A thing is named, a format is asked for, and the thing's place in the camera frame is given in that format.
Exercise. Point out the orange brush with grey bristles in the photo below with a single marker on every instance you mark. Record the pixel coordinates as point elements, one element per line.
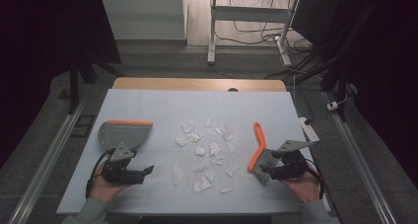
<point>261,145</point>

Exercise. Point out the white cabinet panel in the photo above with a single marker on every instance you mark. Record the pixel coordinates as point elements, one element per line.
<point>143,15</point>

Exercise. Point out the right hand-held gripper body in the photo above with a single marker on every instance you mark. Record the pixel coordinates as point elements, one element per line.
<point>294,163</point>

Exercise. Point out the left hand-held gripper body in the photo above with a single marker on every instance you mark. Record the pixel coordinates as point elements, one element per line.
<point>120,171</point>

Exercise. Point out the black metal stand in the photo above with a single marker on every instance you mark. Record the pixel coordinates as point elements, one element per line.
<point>75,82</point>
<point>341,76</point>

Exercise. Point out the black floor plate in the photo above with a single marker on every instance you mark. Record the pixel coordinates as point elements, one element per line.
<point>83,126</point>

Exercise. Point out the white flat tag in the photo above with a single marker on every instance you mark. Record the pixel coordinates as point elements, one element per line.
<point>309,130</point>

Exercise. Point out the grey dustpan with orange edge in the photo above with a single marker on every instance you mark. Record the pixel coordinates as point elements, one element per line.
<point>126,135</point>

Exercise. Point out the person's right hand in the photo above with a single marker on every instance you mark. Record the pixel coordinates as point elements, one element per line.
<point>304,188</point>

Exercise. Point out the wooden table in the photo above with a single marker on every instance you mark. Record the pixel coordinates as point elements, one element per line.
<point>197,84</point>

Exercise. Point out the white paper scraps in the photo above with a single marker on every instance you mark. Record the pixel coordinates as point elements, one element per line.
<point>201,150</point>

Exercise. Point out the white metal desk frame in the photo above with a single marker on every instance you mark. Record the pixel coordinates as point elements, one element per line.
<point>249,14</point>

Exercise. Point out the metal floor rail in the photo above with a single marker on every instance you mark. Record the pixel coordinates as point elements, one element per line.
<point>46,164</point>
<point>358,158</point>

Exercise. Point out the person's left hand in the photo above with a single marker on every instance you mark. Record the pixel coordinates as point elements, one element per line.
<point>105,187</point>

